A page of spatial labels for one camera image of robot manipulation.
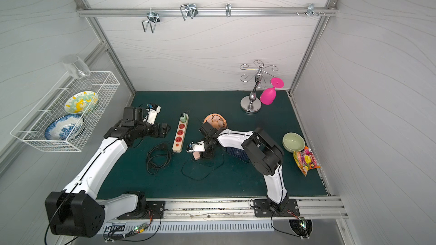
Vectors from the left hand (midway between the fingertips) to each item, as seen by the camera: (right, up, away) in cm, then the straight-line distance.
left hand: (161, 125), depth 81 cm
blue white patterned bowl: (-30, +1, -19) cm, 35 cm away
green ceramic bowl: (+69, -11, +12) cm, 71 cm away
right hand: (+18, -15, +11) cm, 26 cm away
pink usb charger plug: (+16, -16, +5) cm, 24 cm away
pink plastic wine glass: (+57, +16, +14) cm, 60 cm away
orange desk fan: (+27, +1, +12) cm, 29 cm away
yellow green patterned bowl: (-30, +11, -11) cm, 34 cm away
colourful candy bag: (+71, -17, 0) cm, 73 cm away
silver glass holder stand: (+50, +10, +31) cm, 60 cm away
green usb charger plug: (+7, +2, +17) cm, 19 cm away
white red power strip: (+6, -8, +14) cm, 17 cm away
